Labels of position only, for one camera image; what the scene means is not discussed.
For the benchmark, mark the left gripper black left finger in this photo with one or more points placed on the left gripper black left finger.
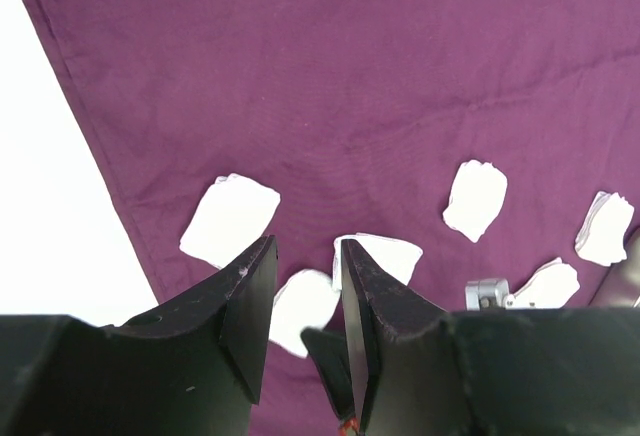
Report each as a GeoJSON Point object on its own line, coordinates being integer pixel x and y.
{"type": "Point", "coordinates": [193, 365]}

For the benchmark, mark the gauze pad centre large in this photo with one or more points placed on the gauze pad centre large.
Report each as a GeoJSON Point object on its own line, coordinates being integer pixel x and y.
{"type": "Point", "coordinates": [396, 257]}

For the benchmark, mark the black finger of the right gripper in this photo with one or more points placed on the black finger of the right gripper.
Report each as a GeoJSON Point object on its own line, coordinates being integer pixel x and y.
{"type": "Point", "coordinates": [329, 354]}

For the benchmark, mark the purple cloth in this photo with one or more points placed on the purple cloth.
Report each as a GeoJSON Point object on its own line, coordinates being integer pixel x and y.
{"type": "Point", "coordinates": [359, 113]}

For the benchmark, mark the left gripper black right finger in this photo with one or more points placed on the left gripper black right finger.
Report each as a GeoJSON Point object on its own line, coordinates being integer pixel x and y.
{"type": "Point", "coordinates": [419, 370]}

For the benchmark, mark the steel tray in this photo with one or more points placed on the steel tray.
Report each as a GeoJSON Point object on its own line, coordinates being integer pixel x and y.
{"type": "Point", "coordinates": [620, 286]}

